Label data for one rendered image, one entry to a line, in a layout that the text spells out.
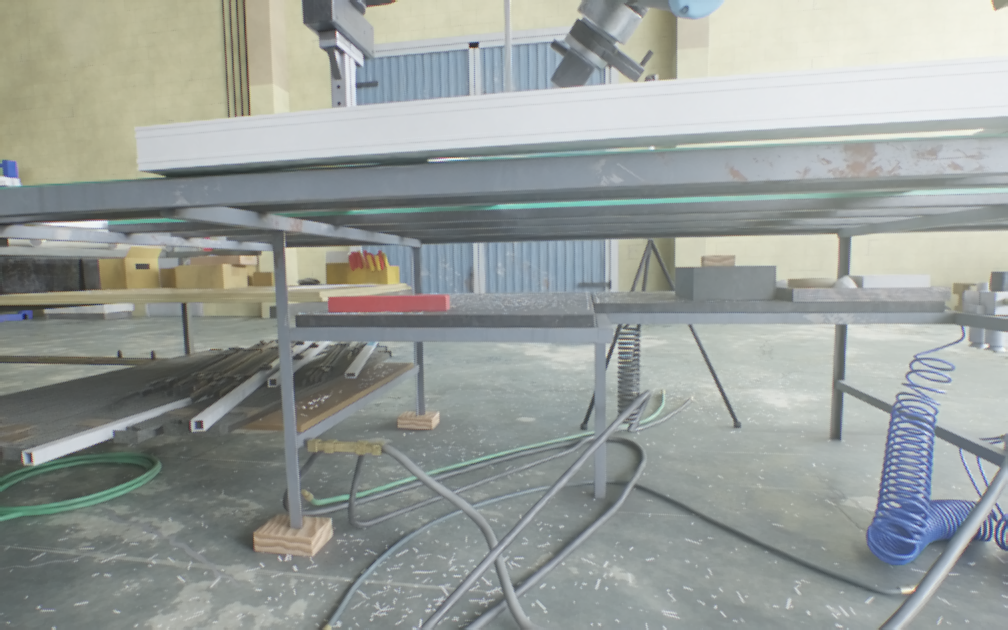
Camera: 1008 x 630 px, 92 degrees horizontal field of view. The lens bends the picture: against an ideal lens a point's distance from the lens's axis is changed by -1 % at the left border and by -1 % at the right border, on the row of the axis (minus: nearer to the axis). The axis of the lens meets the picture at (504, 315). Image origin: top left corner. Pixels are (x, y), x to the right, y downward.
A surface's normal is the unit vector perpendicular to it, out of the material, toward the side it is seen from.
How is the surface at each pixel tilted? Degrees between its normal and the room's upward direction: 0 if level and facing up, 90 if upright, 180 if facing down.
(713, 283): 90
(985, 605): 0
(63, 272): 92
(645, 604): 0
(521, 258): 90
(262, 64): 90
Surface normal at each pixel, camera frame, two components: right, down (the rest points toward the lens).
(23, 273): 0.99, 0.03
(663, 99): -0.18, 0.09
